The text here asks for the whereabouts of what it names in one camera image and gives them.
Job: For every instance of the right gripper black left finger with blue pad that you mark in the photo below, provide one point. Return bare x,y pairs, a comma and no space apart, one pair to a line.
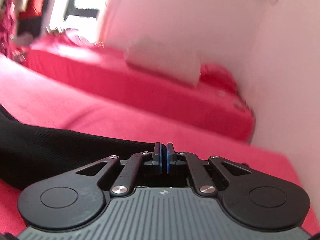
115,174

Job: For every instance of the dark framed window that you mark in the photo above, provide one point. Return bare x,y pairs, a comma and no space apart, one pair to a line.
81,8

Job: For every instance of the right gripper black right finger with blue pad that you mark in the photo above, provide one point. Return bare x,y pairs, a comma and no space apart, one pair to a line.
215,176

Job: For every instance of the red cushion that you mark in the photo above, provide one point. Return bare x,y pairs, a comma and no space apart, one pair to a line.
218,77

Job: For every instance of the red bed blanket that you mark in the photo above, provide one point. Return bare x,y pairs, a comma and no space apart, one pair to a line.
36,100

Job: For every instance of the hanging clothes rack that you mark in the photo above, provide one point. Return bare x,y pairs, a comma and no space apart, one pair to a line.
21,22

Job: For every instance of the white pillow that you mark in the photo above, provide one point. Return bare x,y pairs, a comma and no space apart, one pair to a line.
177,63

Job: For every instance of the red side mattress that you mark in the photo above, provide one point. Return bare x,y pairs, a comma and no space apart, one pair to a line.
103,71

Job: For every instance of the black pants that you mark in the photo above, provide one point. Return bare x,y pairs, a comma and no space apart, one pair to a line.
31,153

